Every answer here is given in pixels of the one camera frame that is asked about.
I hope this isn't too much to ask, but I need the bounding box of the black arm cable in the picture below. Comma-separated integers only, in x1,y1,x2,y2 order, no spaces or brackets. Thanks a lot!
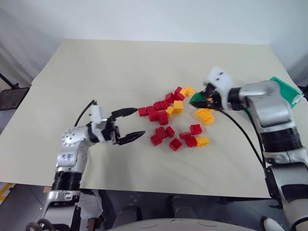
217,107,267,170
74,99,97,128

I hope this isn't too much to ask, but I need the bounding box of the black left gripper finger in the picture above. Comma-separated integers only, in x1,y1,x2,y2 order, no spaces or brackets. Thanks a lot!
115,130,146,146
111,107,140,121

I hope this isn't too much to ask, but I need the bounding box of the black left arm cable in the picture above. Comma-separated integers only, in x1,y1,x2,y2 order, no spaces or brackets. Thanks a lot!
74,99,97,128

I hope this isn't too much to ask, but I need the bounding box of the black stand pole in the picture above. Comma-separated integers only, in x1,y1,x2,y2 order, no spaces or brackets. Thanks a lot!
0,72,20,91

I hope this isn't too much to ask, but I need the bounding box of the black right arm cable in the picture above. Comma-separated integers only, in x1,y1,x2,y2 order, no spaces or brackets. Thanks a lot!
217,107,267,170

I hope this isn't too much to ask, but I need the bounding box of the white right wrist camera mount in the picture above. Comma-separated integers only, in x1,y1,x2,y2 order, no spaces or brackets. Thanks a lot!
203,66,234,109

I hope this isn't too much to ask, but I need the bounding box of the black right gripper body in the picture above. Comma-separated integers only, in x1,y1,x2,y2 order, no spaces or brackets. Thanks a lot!
202,83,224,111

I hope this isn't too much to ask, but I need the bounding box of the brown coiled cable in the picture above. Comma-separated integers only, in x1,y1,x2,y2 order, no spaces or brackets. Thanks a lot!
25,218,53,231

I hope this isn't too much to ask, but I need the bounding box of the green toy block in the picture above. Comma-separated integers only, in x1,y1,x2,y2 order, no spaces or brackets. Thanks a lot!
188,90,209,109

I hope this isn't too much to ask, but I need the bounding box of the long red toy block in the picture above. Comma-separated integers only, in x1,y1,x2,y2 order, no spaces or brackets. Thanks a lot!
153,100,170,112

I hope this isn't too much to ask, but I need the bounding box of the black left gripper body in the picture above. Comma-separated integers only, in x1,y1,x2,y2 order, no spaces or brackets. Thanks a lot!
102,115,121,145

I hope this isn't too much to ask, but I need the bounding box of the teal bin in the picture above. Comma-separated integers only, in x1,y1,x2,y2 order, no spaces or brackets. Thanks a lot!
245,76,303,116

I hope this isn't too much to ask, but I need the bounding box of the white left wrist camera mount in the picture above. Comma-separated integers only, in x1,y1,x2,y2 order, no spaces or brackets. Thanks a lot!
88,104,109,143

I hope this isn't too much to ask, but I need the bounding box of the large orange toy block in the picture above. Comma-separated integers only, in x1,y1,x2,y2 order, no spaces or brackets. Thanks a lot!
195,108,216,127

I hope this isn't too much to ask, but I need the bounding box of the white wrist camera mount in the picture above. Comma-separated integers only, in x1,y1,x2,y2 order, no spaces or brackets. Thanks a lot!
203,66,234,109
88,104,109,143

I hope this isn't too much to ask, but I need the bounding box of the crumpled white cloth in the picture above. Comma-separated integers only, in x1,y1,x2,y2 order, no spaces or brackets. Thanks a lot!
78,189,104,220

